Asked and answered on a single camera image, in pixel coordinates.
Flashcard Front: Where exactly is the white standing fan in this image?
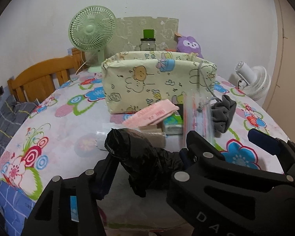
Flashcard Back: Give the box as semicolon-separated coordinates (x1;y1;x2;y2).
235;61;271;101

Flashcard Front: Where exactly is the green desk fan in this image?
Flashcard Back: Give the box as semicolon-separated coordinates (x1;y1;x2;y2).
68;5;115;73

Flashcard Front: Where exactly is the floral tablecloth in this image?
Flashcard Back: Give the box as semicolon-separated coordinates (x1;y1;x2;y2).
0;73;288;230

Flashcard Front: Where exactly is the grey plaid pillow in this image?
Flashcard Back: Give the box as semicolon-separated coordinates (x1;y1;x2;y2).
0;95;37;155

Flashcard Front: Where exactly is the yellow cartoon fabric box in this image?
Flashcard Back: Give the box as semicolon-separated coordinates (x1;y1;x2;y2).
102;51;217;114

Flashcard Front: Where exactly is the purple plush bunny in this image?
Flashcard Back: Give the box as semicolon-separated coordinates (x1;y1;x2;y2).
176;36;204;59

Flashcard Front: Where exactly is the grey drawstring pouch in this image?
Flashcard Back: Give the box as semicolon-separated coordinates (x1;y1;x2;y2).
196;61;238;134

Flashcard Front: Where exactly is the black plastic bag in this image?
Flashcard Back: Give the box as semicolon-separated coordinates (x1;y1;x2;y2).
104;128;197;198

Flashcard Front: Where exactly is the wooden door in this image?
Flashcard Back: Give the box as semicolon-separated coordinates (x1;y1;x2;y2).
262;0;295;118

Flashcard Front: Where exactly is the green cup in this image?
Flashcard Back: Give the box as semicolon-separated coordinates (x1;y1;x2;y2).
143;29;154;39

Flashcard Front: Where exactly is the clear bag of masks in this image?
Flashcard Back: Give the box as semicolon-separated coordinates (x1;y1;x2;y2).
183;92;214;147

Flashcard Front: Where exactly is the blue grid bedsheet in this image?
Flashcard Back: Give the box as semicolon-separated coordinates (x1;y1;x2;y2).
0;181;36;235

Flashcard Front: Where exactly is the glass mason jar mug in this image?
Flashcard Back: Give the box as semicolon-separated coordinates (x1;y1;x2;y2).
136;38;156;52

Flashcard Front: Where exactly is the green patterned cardboard panel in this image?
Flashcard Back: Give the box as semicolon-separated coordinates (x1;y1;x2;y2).
105;17;179;58

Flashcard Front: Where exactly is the green tissue pack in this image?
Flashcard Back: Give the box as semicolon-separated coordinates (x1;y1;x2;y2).
162;104;184;135

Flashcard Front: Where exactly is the pink paper packet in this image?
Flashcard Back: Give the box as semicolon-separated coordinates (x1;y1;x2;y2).
123;99;179;128

